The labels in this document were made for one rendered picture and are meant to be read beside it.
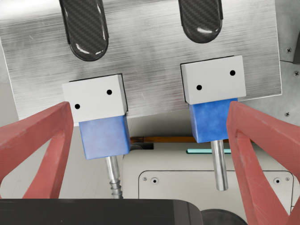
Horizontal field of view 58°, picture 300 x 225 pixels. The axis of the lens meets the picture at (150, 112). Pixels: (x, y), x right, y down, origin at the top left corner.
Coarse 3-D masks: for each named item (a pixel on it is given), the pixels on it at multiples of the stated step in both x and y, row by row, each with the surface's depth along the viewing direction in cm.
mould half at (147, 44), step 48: (0, 0) 24; (48, 0) 25; (144, 0) 25; (240, 0) 25; (48, 48) 26; (144, 48) 26; (192, 48) 26; (240, 48) 26; (48, 96) 26; (144, 96) 26
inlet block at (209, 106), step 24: (192, 72) 23; (216, 72) 23; (240, 72) 23; (192, 96) 24; (216, 96) 24; (240, 96) 24; (192, 120) 26; (216, 120) 25; (216, 144) 27; (216, 168) 27
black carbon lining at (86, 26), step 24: (72, 0) 25; (96, 0) 25; (192, 0) 26; (216, 0) 25; (72, 24) 26; (96, 24) 26; (192, 24) 26; (216, 24) 26; (72, 48) 26; (96, 48) 26
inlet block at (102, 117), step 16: (80, 80) 24; (96, 80) 23; (112, 80) 23; (64, 96) 24; (80, 96) 24; (96, 96) 24; (112, 96) 24; (80, 112) 24; (96, 112) 24; (112, 112) 24; (80, 128) 25; (96, 128) 25; (112, 128) 25; (96, 144) 26; (112, 144) 26; (128, 144) 26; (112, 160) 27; (112, 176) 27; (112, 192) 28
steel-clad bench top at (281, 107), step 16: (288, 0) 30; (288, 16) 30; (288, 32) 31; (0, 48) 31; (288, 48) 31; (0, 64) 31; (288, 64) 31; (0, 80) 32; (288, 80) 32; (272, 96) 32; (288, 96) 32; (272, 112) 32; (288, 112) 32
